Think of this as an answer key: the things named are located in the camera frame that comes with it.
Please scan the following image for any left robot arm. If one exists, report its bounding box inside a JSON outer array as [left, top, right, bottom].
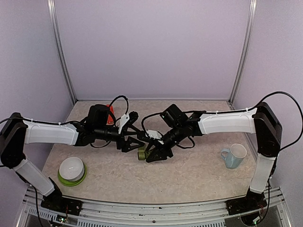
[[0, 105, 144, 210]]

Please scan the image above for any right aluminium corner post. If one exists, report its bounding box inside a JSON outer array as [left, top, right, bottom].
[[228, 0, 258, 106]]

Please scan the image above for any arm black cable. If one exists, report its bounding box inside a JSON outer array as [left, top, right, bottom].
[[254, 91, 302, 149], [110, 95, 130, 119]]

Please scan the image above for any orange pill bottle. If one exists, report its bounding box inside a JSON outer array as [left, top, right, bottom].
[[106, 105, 115, 125]]

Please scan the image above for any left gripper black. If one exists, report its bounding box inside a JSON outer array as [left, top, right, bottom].
[[95, 125, 145, 152]]

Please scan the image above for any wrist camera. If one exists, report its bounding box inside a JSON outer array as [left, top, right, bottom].
[[137, 130, 164, 145], [118, 111, 139, 135]]

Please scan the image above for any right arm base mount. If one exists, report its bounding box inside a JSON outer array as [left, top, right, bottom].
[[225, 191, 267, 215]]

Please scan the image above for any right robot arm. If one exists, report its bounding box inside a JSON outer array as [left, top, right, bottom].
[[145, 102, 282, 210]]

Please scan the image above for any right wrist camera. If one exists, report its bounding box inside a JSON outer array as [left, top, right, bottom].
[[137, 130, 164, 145]]

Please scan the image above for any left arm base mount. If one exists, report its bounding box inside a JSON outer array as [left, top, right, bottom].
[[41, 193, 82, 216]]

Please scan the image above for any white bowl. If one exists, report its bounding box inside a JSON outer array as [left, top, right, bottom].
[[58, 157, 85, 182]]

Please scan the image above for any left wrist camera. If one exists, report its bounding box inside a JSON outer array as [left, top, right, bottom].
[[118, 111, 139, 135]]

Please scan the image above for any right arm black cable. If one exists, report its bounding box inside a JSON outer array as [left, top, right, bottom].
[[254, 91, 302, 149]]

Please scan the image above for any aluminium corner post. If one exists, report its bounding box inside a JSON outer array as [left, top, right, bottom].
[[228, 0, 258, 106], [47, 0, 78, 105]]

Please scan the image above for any green plate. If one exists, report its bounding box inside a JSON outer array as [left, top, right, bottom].
[[57, 164, 87, 187]]

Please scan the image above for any left aluminium corner post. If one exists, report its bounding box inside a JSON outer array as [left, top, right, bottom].
[[47, 0, 78, 105]]

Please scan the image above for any aluminium front rail frame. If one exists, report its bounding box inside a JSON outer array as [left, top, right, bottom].
[[16, 188, 292, 227]]

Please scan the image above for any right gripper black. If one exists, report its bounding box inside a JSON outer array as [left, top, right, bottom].
[[144, 124, 185, 162]]

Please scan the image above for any light blue mug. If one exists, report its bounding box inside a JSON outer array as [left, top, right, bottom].
[[221, 143, 247, 169]]

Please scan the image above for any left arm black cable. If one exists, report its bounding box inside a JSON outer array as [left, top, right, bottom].
[[110, 95, 130, 119]]

